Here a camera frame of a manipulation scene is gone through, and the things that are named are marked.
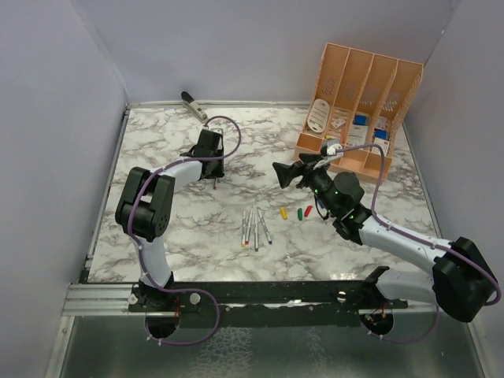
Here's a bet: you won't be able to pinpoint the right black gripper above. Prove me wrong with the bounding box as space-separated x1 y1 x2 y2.
274 153 339 217

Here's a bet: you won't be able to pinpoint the yellow-end white marker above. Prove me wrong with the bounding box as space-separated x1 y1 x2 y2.
241 209 247 247

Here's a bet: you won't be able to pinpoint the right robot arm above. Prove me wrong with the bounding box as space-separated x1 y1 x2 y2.
272 154 502 323

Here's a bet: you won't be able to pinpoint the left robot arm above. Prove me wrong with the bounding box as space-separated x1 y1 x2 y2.
115 129 224 311

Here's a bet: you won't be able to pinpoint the red pen cap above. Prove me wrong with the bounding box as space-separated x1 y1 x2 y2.
304 205 313 217

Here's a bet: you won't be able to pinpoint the grey black stapler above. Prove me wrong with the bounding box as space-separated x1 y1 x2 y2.
180 91 208 124

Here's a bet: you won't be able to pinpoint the green-end white marker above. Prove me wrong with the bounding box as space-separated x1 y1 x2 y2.
254 209 259 252

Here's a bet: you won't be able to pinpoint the white oval perforated plate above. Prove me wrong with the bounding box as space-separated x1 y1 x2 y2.
306 98 330 134

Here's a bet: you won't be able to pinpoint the red-end white marker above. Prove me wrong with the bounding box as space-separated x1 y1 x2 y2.
245 206 254 245

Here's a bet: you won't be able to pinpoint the blue-end white marker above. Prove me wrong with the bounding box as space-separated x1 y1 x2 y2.
257 208 272 245

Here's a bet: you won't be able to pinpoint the white paper cards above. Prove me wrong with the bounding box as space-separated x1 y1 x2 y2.
328 109 349 135

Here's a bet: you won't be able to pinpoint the blue white box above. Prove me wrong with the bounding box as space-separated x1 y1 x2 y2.
347 114 369 145

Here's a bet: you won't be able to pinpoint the red white box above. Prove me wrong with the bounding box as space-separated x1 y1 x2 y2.
372 128 391 156

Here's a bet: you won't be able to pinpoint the peach desk organizer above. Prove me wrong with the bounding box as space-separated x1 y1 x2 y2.
294 43 424 183

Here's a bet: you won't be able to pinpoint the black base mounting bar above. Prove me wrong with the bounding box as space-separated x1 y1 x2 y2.
128 267 407 328

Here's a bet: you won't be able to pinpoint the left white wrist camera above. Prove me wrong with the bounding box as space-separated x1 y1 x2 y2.
204 127 224 137

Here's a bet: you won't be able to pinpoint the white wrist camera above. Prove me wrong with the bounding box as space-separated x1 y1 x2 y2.
320 139 343 158
204 127 224 137

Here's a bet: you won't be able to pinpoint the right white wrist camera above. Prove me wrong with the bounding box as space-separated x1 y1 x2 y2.
320 139 343 158

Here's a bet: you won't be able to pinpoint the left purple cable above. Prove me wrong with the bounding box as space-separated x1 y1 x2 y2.
128 115 242 347

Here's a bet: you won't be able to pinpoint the aluminium frame rail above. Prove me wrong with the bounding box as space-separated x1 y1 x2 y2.
62 283 132 317

